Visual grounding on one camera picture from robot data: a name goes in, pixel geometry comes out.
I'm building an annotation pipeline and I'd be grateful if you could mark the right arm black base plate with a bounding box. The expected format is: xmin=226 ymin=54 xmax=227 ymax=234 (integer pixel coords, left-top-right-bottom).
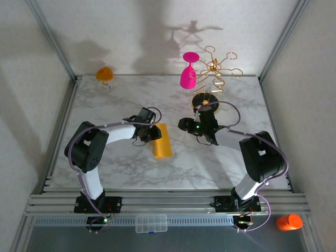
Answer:
xmin=213 ymin=195 xmax=262 ymax=213

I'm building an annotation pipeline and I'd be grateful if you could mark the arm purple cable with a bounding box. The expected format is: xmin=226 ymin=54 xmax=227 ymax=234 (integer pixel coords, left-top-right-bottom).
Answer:
xmin=64 ymin=106 xmax=163 ymax=234
xmin=195 ymin=101 xmax=289 ymax=233

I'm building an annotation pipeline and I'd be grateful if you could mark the gold wire glass rack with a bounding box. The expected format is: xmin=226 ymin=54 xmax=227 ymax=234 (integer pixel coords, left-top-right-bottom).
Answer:
xmin=192 ymin=45 xmax=244 ymax=116

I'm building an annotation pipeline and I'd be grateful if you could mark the aluminium corner post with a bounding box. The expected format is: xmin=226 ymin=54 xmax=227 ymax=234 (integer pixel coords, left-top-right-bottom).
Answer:
xmin=25 ymin=0 xmax=77 ymax=82
xmin=258 ymin=0 xmax=307 ymax=83

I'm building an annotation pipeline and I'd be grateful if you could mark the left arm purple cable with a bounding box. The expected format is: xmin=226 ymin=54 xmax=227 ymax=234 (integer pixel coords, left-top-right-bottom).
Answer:
xmin=64 ymin=106 xmax=163 ymax=234

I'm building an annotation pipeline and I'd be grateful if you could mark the pink wine glass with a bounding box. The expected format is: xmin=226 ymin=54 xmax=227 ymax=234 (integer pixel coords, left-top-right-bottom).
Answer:
xmin=180 ymin=51 xmax=200 ymax=90

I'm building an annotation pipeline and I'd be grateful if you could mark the grey slotted cable duct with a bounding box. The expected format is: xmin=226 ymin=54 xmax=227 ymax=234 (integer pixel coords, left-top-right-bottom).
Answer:
xmin=34 ymin=215 xmax=236 ymax=227

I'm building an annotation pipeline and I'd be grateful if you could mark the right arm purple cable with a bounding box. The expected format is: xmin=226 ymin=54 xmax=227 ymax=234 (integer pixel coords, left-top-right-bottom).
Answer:
xmin=195 ymin=101 xmax=289 ymax=233

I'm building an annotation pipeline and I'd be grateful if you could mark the white cup with orange lid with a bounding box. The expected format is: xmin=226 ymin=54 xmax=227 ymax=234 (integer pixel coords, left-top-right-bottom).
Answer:
xmin=95 ymin=67 xmax=114 ymax=90

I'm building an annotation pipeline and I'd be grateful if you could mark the aluminium rail beam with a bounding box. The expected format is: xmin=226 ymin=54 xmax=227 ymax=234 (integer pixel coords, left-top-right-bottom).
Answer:
xmin=25 ymin=193 xmax=310 ymax=217

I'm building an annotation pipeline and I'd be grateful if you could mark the clear plastic organizer box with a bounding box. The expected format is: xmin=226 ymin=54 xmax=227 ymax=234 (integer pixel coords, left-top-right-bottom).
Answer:
xmin=135 ymin=214 xmax=168 ymax=234

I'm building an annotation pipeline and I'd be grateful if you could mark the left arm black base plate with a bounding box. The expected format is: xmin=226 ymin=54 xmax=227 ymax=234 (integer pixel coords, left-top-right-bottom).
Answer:
xmin=73 ymin=196 xmax=123 ymax=214

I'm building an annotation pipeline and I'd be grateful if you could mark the orange plastic cup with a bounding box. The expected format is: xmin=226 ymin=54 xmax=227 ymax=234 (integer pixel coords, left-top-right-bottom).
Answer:
xmin=275 ymin=214 xmax=303 ymax=232

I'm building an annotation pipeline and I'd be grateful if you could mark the black cable hub with LED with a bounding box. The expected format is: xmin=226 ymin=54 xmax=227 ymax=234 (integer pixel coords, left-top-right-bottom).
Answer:
xmin=233 ymin=213 xmax=255 ymax=232

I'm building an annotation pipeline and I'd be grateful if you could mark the aluminium side rail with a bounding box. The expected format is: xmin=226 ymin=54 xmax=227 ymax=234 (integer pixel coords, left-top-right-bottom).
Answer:
xmin=258 ymin=77 xmax=294 ymax=194
xmin=39 ymin=76 xmax=79 ymax=195

